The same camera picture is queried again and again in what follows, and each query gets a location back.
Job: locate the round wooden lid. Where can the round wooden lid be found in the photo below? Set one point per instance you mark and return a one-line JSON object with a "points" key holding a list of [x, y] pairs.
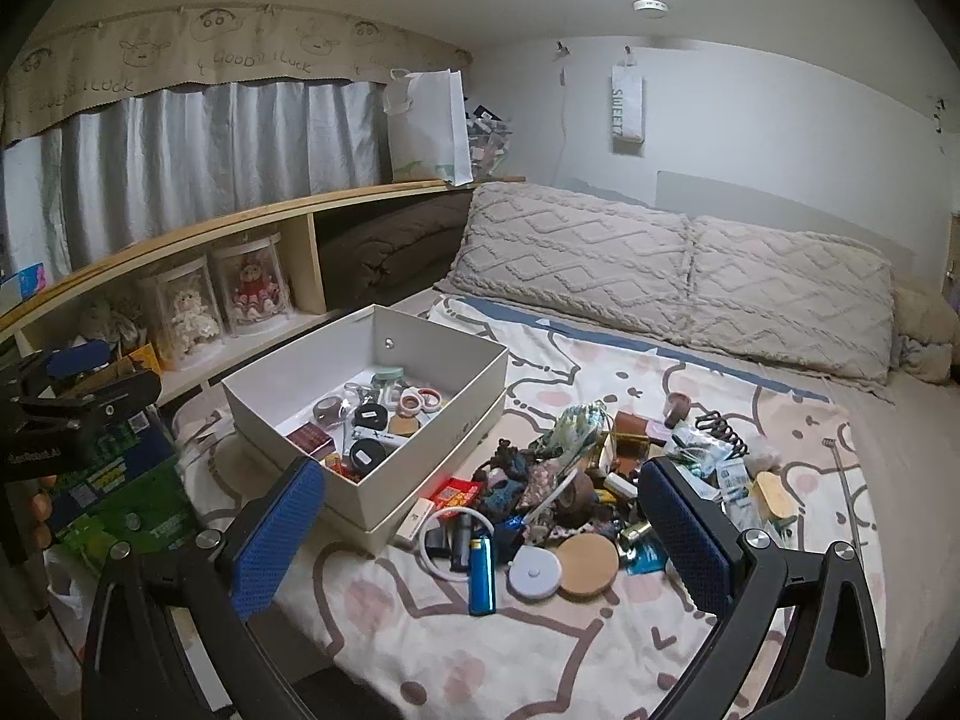
{"points": [[589, 566]]}

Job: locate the white doll in clear case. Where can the white doll in clear case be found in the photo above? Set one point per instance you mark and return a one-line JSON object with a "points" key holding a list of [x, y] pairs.
{"points": [[184, 307]]}

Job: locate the white rectangular case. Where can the white rectangular case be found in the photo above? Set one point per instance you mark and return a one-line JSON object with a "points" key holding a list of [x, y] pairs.
{"points": [[416, 521]]}

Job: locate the person's left hand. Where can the person's left hand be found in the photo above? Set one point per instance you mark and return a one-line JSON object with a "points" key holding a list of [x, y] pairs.
{"points": [[41, 517]]}

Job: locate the face mask packet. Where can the face mask packet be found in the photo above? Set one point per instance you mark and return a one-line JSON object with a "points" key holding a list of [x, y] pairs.
{"points": [[735, 480]]}

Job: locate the brown bandage roll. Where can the brown bandage roll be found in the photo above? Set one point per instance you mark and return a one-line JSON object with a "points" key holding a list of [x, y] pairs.
{"points": [[328, 409], [577, 499]]}

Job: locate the black spiral hair clip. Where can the black spiral hair clip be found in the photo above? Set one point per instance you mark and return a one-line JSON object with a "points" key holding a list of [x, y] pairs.
{"points": [[716, 427]]}

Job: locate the brown leather box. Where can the brown leather box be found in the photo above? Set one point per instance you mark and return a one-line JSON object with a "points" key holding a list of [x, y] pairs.
{"points": [[630, 427]]}

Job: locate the white shopping bag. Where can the white shopping bag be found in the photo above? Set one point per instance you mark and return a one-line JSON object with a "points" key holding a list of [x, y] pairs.
{"points": [[427, 127]]}

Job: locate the grey headboard panel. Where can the grey headboard panel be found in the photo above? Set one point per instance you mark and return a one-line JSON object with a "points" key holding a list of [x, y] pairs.
{"points": [[750, 199]]}

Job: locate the black round tin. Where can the black round tin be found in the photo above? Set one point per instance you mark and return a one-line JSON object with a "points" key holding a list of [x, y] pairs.
{"points": [[365, 456], [370, 414]]}

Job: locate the clear organizer box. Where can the clear organizer box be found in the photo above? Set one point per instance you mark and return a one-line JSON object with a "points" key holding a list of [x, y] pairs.
{"points": [[491, 139]]}

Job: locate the red doll in clear case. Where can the red doll in clear case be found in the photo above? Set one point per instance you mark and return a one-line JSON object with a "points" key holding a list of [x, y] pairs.
{"points": [[251, 285]]}

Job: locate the white shoe box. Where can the white shoe box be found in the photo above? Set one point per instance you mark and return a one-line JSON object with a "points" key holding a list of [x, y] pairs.
{"points": [[420, 457]]}

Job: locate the white hanging wall bag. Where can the white hanging wall bag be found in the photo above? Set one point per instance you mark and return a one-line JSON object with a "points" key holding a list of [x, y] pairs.
{"points": [[626, 109]]}

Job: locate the metal nail pliers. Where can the metal nail pliers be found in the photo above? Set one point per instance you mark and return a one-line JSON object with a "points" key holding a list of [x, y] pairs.
{"points": [[356, 392]]}

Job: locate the wooden bedside shelf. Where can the wooden bedside shelf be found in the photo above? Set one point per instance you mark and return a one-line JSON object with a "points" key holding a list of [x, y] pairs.
{"points": [[225, 225]]}

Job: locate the metal back scratcher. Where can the metal back scratcher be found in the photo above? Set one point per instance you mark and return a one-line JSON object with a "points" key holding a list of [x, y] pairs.
{"points": [[844, 487]]}

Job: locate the folded brown blanket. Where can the folded brown blanket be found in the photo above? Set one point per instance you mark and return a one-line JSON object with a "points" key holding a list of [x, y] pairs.
{"points": [[390, 240]]}

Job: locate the blue foil packet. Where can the blue foil packet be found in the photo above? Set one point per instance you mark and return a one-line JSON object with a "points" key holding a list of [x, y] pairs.
{"points": [[645, 559]]}

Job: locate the yellow box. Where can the yellow box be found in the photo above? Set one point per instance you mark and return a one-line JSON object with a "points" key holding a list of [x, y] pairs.
{"points": [[142, 358]]}

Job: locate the blue lighter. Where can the blue lighter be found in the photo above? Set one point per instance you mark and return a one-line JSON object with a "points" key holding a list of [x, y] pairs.
{"points": [[481, 566]]}

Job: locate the white ceiling smoke detector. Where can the white ceiling smoke detector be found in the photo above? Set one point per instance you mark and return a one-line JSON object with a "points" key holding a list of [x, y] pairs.
{"points": [[650, 6]]}

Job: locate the dark knitted scrunchies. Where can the dark knitted scrunchies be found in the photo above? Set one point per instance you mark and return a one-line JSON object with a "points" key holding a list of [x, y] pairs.
{"points": [[510, 476]]}

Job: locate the small brown tape roll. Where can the small brown tape roll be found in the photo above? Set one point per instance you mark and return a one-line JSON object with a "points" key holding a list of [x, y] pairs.
{"points": [[679, 405]]}

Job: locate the beige plush toy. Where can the beige plush toy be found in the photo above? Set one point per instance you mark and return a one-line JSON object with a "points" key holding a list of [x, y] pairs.
{"points": [[922, 330]]}

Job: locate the red cigarette pack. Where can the red cigarette pack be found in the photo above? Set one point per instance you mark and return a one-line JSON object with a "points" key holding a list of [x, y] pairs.
{"points": [[311, 437]]}

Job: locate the red patterned packet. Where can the red patterned packet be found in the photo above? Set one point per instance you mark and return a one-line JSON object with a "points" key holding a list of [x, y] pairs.
{"points": [[454, 493]]}

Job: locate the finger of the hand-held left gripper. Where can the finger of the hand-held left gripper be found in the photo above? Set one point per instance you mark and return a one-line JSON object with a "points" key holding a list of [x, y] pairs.
{"points": [[75, 358], [112, 394]]}

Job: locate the beige cartoon curtain valance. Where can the beige cartoon curtain valance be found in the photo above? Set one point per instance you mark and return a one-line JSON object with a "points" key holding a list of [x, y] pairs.
{"points": [[187, 45]]}

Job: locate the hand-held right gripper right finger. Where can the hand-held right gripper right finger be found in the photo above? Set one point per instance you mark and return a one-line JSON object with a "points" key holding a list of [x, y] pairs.
{"points": [[690, 540]]}

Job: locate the white round tape measure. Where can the white round tape measure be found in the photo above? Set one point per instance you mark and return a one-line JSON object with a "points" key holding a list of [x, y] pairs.
{"points": [[534, 571]]}

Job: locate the brass telescopic tube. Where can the brass telescopic tube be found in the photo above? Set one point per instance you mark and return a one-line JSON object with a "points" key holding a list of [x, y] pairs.
{"points": [[634, 532]]}

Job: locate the square wooden coaster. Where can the square wooden coaster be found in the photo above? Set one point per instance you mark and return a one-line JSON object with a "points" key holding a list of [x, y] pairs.
{"points": [[405, 426]]}

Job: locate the grey curtain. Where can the grey curtain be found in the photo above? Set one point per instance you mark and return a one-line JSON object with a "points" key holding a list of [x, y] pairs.
{"points": [[187, 150]]}

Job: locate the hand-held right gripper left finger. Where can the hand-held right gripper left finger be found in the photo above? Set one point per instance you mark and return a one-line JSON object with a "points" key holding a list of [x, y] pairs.
{"points": [[277, 540]]}

